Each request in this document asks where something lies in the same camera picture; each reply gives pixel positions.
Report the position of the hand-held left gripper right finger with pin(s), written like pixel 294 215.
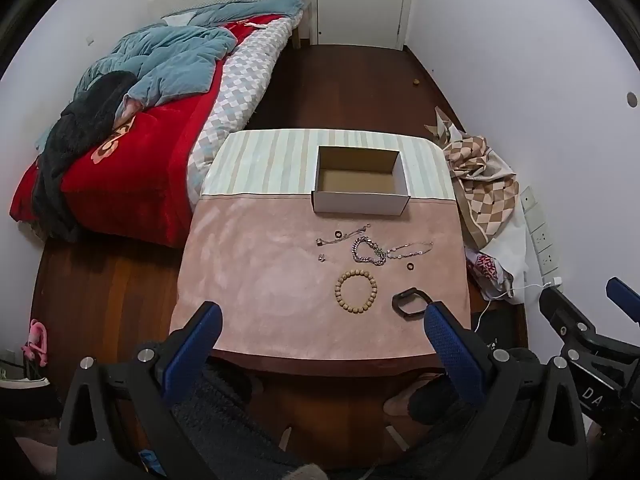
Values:
pixel 450 347

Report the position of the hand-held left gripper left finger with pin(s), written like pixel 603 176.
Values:
pixel 197 340

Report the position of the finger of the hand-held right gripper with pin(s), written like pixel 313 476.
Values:
pixel 560 310
pixel 622 297

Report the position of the black bangle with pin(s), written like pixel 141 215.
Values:
pixel 400 310

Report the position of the cardboard box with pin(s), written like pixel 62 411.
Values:
pixel 360 202

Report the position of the dark fuzzy slipper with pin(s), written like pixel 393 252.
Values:
pixel 230 382
pixel 432 400

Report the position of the pink striped table cloth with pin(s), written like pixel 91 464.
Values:
pixel 250 285

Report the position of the white bag with red print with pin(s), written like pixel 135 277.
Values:
pixel 485 267

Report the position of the person's grey trousers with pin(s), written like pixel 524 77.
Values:
pixel 235 440

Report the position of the wooden table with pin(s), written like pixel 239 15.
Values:
pixel 325 365

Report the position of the brown checkered cloth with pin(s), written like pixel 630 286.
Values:
pixel 480 195

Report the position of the bed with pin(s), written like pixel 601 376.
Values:
pixel 165 170

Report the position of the red blanket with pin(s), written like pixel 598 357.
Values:
pixel 150 160

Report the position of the dark fuzzy cloth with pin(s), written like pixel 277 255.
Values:
pixel 80 120

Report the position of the checkered mattress pad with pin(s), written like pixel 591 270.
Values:
pixel 240 85

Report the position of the blue quilt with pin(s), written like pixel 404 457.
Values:
pixel 175 60

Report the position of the white door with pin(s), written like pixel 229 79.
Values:
pixel 360 0

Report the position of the white wall socket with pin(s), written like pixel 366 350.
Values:
pixel 548 260
pixel 542 240

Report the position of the white blank wall plate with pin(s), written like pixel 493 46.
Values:
pixel 535 217

